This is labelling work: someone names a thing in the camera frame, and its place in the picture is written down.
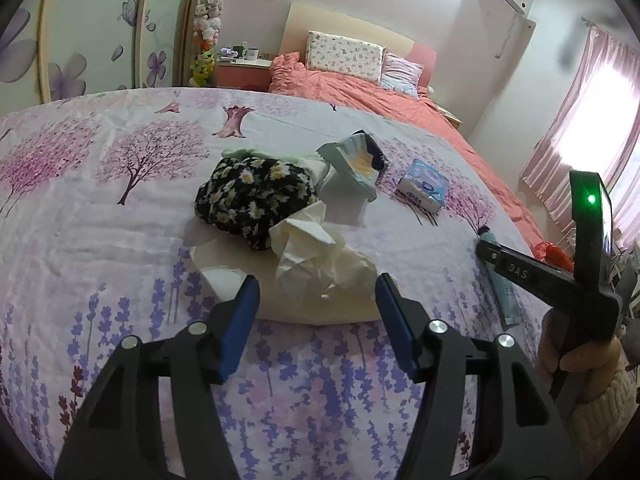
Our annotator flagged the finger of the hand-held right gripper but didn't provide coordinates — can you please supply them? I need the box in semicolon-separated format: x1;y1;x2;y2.
475;239;577;312

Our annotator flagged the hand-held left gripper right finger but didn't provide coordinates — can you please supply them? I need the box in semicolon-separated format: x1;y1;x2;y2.
375;272;583;480

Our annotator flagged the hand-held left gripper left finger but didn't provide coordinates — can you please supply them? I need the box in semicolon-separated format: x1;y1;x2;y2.
54;275;262;480

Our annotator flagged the orange plastic basket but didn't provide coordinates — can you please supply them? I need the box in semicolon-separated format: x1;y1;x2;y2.
532;241;574;272

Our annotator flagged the white tissue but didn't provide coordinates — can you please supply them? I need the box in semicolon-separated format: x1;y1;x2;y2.
269;201;378;306

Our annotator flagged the black daisy print cloth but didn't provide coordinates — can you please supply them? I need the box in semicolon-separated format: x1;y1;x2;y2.
194;147;331;253

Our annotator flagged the pale green cloth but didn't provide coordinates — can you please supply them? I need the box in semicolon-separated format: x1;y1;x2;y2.
316;130;389;227

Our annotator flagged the person's right forearm white sleeve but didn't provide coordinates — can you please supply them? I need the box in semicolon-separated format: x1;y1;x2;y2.
570;364;640;480

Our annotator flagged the person's right hand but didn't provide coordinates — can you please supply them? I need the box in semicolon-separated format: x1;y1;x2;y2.
537;309;622;404

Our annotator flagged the tube with black cap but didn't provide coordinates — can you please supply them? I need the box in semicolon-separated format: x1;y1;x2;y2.
477;226;521;331

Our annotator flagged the pink curtain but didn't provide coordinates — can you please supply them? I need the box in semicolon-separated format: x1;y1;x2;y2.
520;22;640;222

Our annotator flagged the blue white tissue packet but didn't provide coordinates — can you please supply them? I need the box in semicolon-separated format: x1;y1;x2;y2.
396;159;448;216

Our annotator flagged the printed floral tablecloth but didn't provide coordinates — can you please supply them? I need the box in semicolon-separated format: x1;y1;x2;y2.
0;87;551;480

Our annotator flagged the pink bare nightstand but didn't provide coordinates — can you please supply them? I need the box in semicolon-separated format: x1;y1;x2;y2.
435;102;464;134

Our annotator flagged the coral bed duvet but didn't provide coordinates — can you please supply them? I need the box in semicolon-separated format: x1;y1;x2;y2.
267;52;546;252

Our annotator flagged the pink striped pillow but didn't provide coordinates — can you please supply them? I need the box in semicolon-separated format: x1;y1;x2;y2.
380;50;426;99

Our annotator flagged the pink nightstand with clutter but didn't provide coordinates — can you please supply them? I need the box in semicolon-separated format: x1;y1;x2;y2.
216;55;274;92

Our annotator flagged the yellow green plush toy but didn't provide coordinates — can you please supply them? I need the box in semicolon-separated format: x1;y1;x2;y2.
189;50;219;87

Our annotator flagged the floral white pillow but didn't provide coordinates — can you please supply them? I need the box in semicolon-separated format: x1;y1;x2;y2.
305;30;386;84

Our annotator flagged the beige and pink headboard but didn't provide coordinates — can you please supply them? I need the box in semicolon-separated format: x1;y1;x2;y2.
277;2;438;87

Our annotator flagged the hanging column of plush toys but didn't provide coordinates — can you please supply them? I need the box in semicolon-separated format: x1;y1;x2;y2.
191;0;227;54

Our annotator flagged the floral sliding door wardrobe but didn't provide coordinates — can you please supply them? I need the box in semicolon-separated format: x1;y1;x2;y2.
0;0;202;122

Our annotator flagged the air conditioner cable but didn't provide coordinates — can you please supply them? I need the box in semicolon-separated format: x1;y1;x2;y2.
495;14;519;59

